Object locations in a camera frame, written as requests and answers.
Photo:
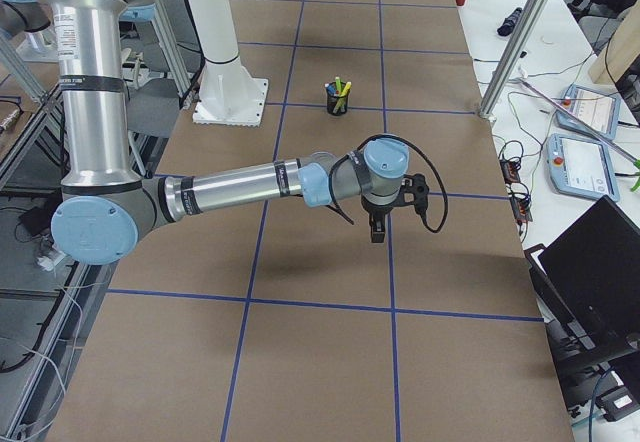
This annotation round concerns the black laptop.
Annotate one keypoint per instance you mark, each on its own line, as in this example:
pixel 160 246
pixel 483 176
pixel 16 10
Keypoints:
pixel 594 266

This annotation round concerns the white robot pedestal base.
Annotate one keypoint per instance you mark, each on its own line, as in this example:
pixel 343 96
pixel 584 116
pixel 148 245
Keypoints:
pixel 228 94

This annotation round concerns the black mesh pen cup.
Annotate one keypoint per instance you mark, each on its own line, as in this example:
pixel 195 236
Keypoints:
pixel 337 98

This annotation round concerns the aluminium frame post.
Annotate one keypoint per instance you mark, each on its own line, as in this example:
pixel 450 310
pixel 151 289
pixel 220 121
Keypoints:
pixel 531 13

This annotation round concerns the green-handled reacher grabber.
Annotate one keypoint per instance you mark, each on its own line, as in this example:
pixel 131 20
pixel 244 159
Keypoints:
pixel 556 103

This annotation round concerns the far blue teach pendant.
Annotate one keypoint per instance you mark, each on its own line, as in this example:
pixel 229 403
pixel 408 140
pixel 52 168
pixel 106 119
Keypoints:
pixel 599 110

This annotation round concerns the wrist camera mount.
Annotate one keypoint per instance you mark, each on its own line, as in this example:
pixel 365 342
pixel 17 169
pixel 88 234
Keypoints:
pixel 414 192

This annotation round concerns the near blue teach pendant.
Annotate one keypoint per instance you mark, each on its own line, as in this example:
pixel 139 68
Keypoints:
pixel 581 167

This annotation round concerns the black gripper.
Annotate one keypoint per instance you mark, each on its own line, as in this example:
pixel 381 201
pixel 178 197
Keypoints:
pixel 378 208

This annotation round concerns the blue teach pendant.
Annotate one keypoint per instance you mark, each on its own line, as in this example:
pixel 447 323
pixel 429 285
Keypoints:
pixel 581 167
pixel 599 110

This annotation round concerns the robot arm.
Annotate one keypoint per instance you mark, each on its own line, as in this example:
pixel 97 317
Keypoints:
pixel 19 16
pixel 107 208

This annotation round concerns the yellow marker pen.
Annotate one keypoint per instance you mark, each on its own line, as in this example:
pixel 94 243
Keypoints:
pixel 342 100

